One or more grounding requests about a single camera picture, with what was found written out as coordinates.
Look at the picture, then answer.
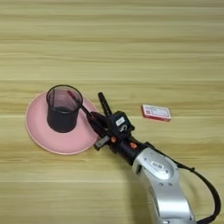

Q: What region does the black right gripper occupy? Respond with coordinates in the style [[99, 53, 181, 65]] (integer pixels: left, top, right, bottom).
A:
[[87, 112, 152, 165]]

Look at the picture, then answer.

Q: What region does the black mesh pen cup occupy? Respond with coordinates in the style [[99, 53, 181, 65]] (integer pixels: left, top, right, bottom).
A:
[[45, 84, 84, 134]]

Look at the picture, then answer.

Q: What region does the pink round plate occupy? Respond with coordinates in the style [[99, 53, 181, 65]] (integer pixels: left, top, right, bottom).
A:
[[24, 91, 102, 156]]

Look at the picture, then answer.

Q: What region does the black marker pen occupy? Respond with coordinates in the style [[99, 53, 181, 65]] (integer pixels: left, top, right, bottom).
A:
[[97, 92, 113, 117]]

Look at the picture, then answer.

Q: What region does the small black box white label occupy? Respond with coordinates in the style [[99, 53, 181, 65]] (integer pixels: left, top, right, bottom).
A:
[[108, 110, 136, 134]]

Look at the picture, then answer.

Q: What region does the red white card box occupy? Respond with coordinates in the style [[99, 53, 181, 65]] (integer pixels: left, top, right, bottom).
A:
[[141, 103, 172, 123]]

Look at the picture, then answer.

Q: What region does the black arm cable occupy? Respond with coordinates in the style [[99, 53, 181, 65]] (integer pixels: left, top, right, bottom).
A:
[[145, 142, 221, 224]]

